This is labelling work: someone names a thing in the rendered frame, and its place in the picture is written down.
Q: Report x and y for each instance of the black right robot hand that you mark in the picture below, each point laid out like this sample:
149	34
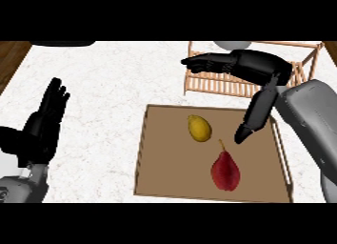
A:
251	68

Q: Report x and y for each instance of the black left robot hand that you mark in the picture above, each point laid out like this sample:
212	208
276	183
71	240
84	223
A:
44	127

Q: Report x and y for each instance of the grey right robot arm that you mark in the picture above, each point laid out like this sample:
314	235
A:
317	133

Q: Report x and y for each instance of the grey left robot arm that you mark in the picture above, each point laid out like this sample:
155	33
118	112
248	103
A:
16	186

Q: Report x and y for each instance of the wooden tiered shelf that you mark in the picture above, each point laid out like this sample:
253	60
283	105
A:
223	84

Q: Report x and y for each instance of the yellow lemon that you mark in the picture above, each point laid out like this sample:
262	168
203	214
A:
199	128

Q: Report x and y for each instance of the brown wooden tray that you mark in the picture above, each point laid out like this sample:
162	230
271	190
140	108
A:
208	158

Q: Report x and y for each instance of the grey round object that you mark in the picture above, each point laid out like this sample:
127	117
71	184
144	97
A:
231	44

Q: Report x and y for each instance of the black flat object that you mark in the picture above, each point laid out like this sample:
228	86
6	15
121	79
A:
63	43

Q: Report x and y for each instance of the red pear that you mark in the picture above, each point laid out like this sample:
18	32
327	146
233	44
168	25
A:
225	171

